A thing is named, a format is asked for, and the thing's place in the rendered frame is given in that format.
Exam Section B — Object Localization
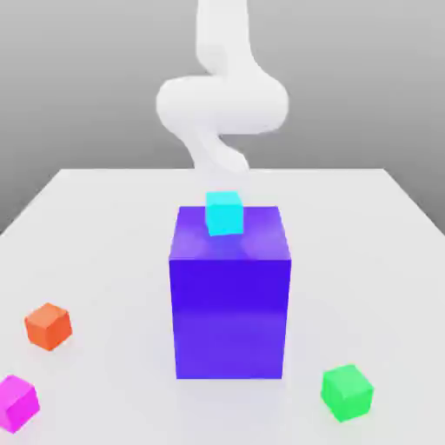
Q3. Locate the small cyan cube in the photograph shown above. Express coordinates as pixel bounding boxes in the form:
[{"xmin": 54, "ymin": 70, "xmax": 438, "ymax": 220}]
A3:
[{"xmin": 204, "ymin": 190, "xmax": 245, "ymax": 237}]

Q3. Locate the small orange cube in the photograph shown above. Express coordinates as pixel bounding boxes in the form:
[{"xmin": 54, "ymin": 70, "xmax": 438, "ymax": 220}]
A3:
[{"xmin": 23, "ymin": 302, "xmax": 74, "ymax": 352}]

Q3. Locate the small green cube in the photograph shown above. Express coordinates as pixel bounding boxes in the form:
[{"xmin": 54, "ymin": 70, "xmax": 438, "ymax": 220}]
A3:
[{"xmin": 320, "ymin": 363, "xmax": 375, "ymax": 423}]

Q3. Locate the small magenta cube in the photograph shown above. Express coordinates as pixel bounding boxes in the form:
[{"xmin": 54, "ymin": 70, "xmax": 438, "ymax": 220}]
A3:
[{"xmin": 0, "ymin": 374, "xmax": 41, "ymax": 435}]

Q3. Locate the large purple box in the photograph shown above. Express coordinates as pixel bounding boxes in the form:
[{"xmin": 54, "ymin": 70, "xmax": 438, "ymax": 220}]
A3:
[{"xmin": 168, "ymin": 205, "xmax": 292, "ymax": 381}]

